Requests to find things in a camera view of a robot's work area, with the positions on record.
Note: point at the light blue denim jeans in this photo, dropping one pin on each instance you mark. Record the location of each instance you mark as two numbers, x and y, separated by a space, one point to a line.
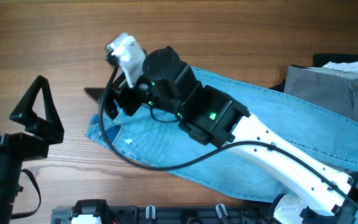
154 138

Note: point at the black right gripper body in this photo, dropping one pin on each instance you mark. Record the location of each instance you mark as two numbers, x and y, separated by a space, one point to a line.
133 96

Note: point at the black garment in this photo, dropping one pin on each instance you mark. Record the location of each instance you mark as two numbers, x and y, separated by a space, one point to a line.
321 59

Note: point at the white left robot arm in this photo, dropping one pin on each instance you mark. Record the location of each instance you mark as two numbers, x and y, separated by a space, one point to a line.
10 171

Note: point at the grey trousers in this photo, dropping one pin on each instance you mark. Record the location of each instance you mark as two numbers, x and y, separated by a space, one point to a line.
333 90

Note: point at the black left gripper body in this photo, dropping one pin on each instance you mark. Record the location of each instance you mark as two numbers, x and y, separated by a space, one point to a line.
18 147

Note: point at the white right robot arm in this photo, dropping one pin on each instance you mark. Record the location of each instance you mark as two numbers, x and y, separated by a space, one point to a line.
162 81

